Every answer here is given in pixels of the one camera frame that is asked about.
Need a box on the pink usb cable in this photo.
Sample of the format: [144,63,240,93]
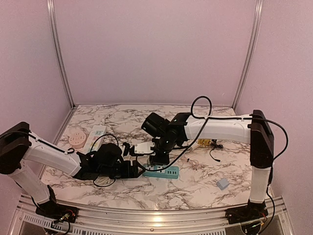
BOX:
[178,156,199,170]

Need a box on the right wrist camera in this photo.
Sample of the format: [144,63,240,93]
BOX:
[122,142,155,157]

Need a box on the pink round socket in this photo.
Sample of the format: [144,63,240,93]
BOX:
[68,131,87,149]

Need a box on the yellow cube socket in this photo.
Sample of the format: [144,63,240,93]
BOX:
[198,139,211,147]

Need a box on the light blue usb charger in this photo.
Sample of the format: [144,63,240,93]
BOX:
[216,178,229,190]

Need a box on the right aluminium frame post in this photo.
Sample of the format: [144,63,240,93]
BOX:
[232,0,264,112]

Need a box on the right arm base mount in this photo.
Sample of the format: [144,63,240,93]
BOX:
[225,205,268,224]

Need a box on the teal power strip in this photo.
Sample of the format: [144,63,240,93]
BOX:
[143,164,179,179]

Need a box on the left aluminium frame post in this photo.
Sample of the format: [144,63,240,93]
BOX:
[47,0,75,109]

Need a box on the front aluminium rail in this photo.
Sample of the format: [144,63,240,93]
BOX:
[9,193,294,235]

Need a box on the aluminium frame post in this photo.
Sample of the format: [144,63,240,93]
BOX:
[232,0,264,112]
[47,0,75,109]

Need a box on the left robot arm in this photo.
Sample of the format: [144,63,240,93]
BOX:
[0,122,143,218]

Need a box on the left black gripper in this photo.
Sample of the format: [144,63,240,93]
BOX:
[98,160,145,179]

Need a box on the white multicolour power strip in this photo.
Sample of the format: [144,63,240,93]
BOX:
[83,125,107,154]

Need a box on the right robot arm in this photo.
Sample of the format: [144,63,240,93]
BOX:
[141,110,281,219]

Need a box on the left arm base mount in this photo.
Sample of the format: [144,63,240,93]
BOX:
[35,204,78,223]

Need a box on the black power adapter with cable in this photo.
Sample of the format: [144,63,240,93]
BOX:
[209,139,224,162]

